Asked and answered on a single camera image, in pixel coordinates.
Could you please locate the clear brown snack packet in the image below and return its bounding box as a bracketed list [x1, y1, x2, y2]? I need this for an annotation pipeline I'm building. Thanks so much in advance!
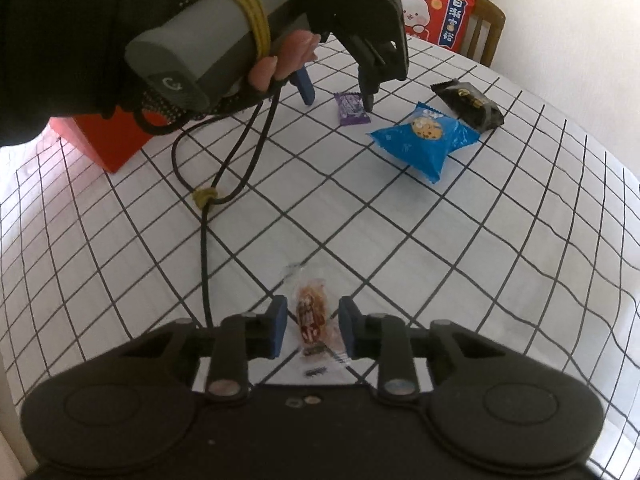
[284, 262, 352, 377]

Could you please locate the yellow cable tie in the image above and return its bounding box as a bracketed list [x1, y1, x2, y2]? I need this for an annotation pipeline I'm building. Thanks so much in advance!
[192, 186, 219, 209]

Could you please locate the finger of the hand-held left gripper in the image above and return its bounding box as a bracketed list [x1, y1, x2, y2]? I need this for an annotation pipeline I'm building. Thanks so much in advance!
[357, 57, 380, 114]
[291, 62, 317, 107]

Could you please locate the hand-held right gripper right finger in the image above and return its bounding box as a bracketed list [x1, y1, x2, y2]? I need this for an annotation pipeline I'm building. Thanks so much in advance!
[339, 296, 518, 403]

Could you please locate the yellow rubber band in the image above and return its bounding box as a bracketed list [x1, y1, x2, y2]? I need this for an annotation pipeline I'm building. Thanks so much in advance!
[219, 0, 274, 57]

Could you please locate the purple candy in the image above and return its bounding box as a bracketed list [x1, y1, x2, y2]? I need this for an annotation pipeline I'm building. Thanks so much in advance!
[333, 90, 372, 127]

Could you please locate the red cardboard box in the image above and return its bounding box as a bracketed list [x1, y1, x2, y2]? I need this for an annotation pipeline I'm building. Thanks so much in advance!
[49, 109, 157, 174]

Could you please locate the person's left hand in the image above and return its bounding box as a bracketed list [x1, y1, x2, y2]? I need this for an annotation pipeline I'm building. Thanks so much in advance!
[131, 0, 363, 125]

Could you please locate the black snack packet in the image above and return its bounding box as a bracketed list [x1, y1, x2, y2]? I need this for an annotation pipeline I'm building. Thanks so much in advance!
[430, 79, 506, 134]

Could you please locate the wooden chair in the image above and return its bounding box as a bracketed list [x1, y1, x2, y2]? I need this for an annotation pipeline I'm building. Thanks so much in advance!
[462, 0, 507, 68]

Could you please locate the black cable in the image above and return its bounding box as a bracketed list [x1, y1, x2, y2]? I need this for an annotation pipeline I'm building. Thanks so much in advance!
[131, 74, 282, 329]

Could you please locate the large red rabbit print bag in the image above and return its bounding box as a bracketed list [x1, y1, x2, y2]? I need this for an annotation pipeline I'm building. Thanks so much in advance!
[366, 0, 477, 52]

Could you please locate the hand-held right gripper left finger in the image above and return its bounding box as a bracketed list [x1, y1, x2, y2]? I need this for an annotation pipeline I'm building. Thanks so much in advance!
[117, 295, 289, 403]

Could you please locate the checked white tablecloth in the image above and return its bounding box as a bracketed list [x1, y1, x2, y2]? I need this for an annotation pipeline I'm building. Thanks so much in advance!
[0, 34, 640, 480]

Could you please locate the blue cookie packet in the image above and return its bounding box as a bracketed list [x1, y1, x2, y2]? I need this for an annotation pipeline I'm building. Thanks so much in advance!
[369, 101, 482, 184]

